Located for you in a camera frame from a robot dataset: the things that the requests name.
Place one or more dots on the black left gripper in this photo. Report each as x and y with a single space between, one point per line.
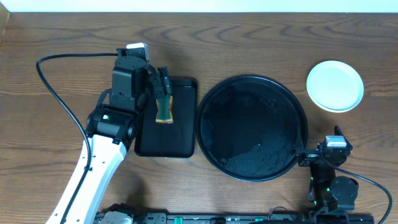
160 84

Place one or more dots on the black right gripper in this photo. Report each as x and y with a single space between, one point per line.
311 155

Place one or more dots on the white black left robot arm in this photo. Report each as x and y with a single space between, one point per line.
110 129

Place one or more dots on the black rectangular tray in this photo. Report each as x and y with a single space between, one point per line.
176 139

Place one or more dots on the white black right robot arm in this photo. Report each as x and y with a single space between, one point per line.
332 195

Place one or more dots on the orange green scrub sponge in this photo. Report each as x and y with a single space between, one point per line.
164 110

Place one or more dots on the black round tray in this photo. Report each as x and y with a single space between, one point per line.
248 127

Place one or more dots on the mint plate large red stain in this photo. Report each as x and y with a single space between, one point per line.
335 86

